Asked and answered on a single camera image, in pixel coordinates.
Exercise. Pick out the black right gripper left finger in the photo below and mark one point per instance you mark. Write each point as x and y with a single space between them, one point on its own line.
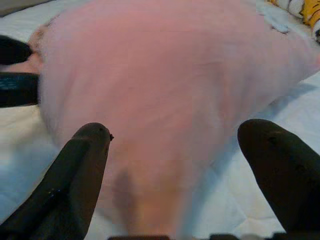
65 190

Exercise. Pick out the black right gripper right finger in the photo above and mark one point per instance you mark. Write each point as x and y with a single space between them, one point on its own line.
285 175

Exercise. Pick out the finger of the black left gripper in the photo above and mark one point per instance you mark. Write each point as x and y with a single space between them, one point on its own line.
12 50
17 90

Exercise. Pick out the pink pillow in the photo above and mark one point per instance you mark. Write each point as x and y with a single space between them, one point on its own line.
162 75

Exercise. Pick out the yellow egg print blanket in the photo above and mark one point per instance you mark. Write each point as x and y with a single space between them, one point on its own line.
310 12

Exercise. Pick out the white quilted mattress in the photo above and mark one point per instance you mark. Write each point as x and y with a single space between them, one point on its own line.
287 150

